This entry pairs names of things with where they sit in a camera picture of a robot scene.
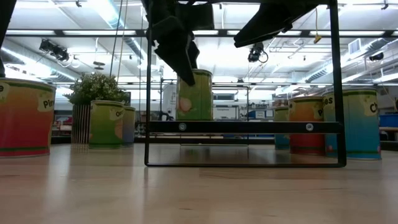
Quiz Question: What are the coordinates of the white ceiling vent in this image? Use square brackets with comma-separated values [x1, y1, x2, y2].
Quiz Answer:
[348, 38, 362, 56]

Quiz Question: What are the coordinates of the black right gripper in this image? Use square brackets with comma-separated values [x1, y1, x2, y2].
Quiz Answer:
[233, 0, 330, 49]

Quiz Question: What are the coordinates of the yellow hanging cable hook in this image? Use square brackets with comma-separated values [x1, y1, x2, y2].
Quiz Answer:
[313, 7, 323, 44]

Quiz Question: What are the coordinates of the green blue label tin can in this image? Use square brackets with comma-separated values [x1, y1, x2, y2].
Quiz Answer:
[273, 106, 290, 150]
[322, 88, 382, 161]
[122, 105, 137, 147]

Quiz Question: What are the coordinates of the white sign board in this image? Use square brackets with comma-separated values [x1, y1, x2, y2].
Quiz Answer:
[213, 106, 248, 121]

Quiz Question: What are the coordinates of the clear acrylic tray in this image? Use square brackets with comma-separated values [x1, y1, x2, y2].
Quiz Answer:
[144, 0, 348, 168]

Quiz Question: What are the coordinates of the black camera on mount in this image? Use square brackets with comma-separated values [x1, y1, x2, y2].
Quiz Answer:
[39, 39, 70, 62]
[248, 42, 269, 63]

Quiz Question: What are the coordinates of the orange red label tin can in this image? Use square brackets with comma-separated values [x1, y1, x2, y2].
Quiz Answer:
[0, 77, 57, 158]
[287, 96, 326, 156]

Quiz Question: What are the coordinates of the green plant in striped pot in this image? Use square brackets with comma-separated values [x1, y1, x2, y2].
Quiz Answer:
[63, 72, 131, 146]

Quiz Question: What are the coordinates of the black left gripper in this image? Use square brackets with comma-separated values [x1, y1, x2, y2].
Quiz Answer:
[141, 0, 215, 86]

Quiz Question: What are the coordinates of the black metal rig frame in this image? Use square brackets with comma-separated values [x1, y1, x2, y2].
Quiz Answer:
[0, 0, 398, 78]

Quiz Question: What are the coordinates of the blue storage bin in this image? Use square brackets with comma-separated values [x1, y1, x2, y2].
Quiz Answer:
[378, 113, 398, 128]

